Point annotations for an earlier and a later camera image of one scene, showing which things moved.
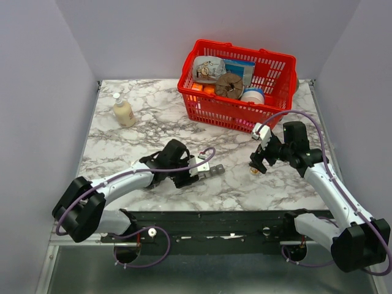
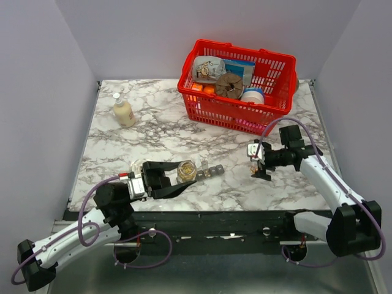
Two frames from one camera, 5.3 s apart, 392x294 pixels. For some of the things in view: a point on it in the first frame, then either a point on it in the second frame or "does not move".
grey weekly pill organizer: x=214 y=171 does not move
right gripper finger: x=256 y=158 -> x=261 y=173
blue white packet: x=243 y=69 does not move
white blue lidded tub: x=253 y=94 does not move
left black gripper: x=185 y=181 -> x=155 y=182
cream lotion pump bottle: x=124 y=112 does not move
